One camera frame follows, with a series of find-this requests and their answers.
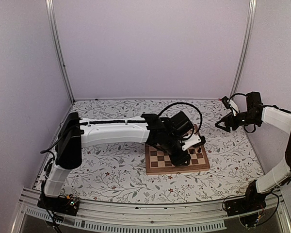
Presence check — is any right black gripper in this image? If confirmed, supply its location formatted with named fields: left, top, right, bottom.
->
left=215, top=111, right=260, bottom=133

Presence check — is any wooden chess board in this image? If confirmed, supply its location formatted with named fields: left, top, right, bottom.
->
left=145, top=145, right=210, bottom=175

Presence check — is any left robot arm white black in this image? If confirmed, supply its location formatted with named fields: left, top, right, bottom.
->
left=42, top=112, right=200, bottom=211

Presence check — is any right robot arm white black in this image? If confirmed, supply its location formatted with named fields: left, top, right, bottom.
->
left=215, top=92, right=291, bottom=212

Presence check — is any floral patterned table mat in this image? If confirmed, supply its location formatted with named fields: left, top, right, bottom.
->
left=62, top=100, right=263, bottom=204

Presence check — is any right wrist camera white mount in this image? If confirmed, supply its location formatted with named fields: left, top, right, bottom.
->
left=221, top=96, right=239, bottom=116

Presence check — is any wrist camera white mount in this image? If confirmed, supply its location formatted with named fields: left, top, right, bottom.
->
left=182, top=134, right=206, bottom=151
left=221, top=96, right=239, bottom=116

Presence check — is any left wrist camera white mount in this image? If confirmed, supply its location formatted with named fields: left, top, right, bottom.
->
left=182, top=134, right=206, bottom=151

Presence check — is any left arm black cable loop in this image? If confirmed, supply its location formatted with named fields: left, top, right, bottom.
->
left=157, top=101, right=203, bottom=136

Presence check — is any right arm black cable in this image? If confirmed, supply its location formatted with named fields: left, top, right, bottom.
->
left=229, top=92, right=248, bottom=100

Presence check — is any front aluminium rail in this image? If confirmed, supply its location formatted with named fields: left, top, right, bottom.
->
left=11, top=188, right=291, bottom=233

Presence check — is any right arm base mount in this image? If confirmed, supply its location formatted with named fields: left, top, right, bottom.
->
left=222, top=194, right=267, bottom=228

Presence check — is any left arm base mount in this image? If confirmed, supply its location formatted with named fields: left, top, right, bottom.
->
left=37, top=190, right=80, bottom=216

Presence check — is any right aluminium frame post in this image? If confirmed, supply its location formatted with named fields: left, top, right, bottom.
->
left=230, top=0, right=257, bottom=96

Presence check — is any aluminium frame post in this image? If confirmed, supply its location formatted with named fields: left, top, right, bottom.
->
left=45, top=0, right=75, bottom=104
left=230, top=0, right=257, bottom=96

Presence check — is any left aluminium frame post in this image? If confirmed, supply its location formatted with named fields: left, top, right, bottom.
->
left=45, top=0, right=75, bottom=104

